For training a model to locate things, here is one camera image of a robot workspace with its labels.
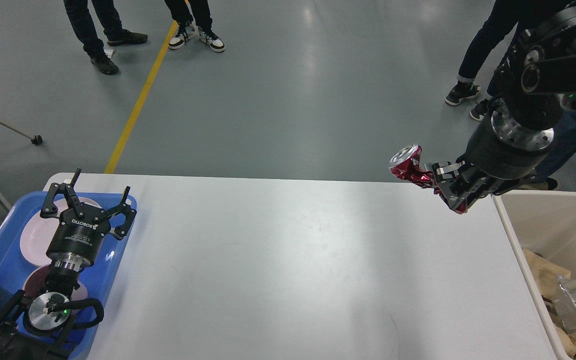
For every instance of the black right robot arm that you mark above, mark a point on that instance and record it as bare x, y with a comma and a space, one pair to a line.
539, 73

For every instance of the crushed red can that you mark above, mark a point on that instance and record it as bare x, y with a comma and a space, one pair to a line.
406, 165

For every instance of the person in black trousers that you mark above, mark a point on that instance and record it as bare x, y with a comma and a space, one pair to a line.
193, 17

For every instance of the brown paper bag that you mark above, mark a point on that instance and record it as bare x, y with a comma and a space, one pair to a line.
540, 266

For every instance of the person in dark trousers left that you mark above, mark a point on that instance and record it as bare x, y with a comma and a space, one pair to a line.
84, 28

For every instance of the pink plate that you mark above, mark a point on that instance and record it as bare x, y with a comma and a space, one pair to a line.
36, 238

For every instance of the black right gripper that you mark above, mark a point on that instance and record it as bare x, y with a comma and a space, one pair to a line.
500, 156

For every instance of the pink mug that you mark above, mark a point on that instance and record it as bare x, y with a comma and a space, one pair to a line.
49, 278

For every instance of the person with black sneakers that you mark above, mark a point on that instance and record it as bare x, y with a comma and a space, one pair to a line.
504, 16

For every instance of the beige plastic bin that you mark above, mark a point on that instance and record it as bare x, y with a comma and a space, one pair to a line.
543, 222

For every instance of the brown paper ball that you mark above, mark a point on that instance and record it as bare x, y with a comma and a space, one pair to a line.
548, 286

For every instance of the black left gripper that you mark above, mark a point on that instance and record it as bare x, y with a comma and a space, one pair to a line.
83, 237

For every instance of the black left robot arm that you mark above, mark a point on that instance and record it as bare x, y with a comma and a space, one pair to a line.
38, 328

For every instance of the aluminium foil tray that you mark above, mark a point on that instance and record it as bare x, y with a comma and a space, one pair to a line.
564, 302

